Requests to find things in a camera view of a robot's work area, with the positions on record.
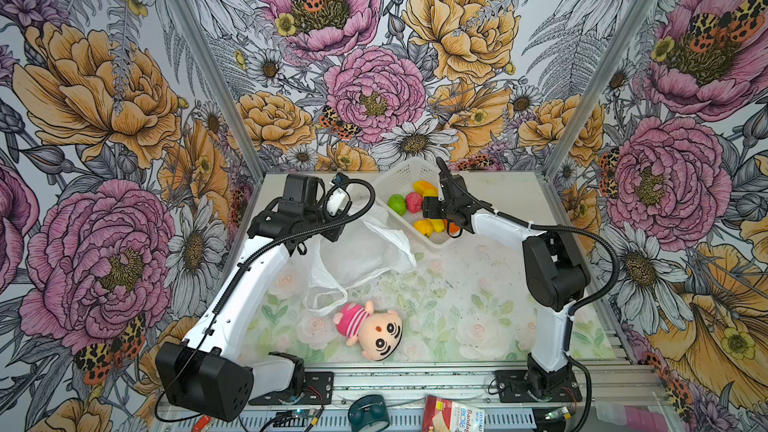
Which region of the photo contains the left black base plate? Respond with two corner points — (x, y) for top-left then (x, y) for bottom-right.
(248, 371), (335, 406)

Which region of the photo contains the red white bandage box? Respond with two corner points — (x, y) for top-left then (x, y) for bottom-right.
(421, 395), (486, 432)

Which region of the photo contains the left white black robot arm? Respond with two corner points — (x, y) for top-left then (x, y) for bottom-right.
(154, 173), (352, 421)

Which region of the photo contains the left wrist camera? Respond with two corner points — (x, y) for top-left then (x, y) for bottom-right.
(324, 172), (351, 218)

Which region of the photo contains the green lime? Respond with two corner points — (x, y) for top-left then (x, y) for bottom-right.
(387, 194), (408, 216)

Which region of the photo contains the white plastic mesh basket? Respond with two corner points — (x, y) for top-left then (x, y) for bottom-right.
(373, 158), (460, 250)

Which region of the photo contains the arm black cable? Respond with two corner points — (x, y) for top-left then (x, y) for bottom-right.
(152, 177), (377, 424)
(436, 157), (620, 432)

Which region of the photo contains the yellow peach with blush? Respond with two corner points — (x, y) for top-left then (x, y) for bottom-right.
(413, 219), (434, 237)

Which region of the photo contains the aluminium front rail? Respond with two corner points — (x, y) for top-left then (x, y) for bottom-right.
(157, 365), (667, 409)

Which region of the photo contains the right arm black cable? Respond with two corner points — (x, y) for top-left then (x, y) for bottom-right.
(436, 157), (620, 432)

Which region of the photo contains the red fruit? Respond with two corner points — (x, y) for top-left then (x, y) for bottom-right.
(405, 192), (423, 214)

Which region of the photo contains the teal tape roll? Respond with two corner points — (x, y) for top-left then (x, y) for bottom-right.
(347, 394), (390, 432)

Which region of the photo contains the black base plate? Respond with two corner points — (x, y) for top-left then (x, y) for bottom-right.
(248, 371), (335, 406)
(493, 366), (582, 403)

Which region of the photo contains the green circuit board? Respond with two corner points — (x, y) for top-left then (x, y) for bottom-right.
(275, 407), (324, 424)

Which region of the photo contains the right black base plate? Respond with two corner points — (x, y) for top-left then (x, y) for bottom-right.
(493, 366), (582, 403)

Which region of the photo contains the red handled tool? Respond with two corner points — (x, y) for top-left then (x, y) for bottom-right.
(190, 416), (212, 432)

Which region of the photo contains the pink plush doll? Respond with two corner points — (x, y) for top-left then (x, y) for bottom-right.
(333, 301), (403, 362)

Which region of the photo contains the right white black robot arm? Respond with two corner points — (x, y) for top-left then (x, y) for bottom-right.
(422, 165), (590, 400)

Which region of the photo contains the yellow mango fruit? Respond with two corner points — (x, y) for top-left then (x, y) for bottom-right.
(429, 219), (446, 233)

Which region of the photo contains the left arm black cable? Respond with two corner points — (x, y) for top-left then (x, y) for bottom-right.
(152, 177), (377, 424)

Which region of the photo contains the white plastic bag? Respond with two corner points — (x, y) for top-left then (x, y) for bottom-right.
(298, 206), (416, 316)

